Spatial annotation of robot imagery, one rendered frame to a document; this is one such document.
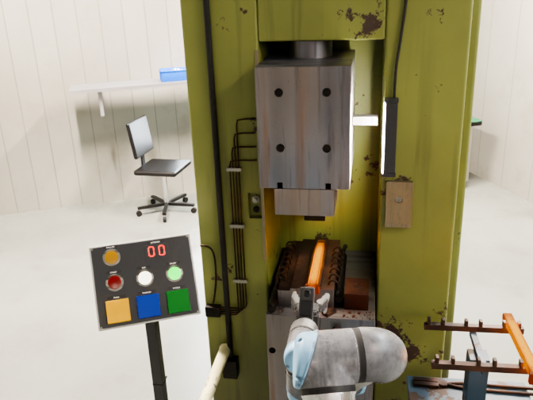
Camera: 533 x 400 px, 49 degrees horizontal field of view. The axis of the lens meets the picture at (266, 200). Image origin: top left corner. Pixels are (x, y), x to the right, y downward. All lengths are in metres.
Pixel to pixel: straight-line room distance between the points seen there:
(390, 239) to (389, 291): 0.21
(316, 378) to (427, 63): 1.12
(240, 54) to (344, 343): 1.10
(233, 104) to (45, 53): 3.83
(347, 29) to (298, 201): 0.57
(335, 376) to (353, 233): 1.32
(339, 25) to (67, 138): 4.22
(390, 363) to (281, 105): 0.91
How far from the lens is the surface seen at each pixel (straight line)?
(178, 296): 2.03
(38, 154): 5.91
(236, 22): 2.00
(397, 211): 2.08
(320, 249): 2.33
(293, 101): 1.86
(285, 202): 1.96
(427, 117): 2.00
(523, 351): 1.96
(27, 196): 6.04
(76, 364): 3.63
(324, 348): 1.25
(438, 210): 2.11
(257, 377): 2.52
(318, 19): 1.96
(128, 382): 3.40
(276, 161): 1.91
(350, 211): 2.46
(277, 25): 1.97
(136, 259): 2.04
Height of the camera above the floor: 2.02
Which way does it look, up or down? 21 degrees down
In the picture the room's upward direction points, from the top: 2 degrees counter-clockwise
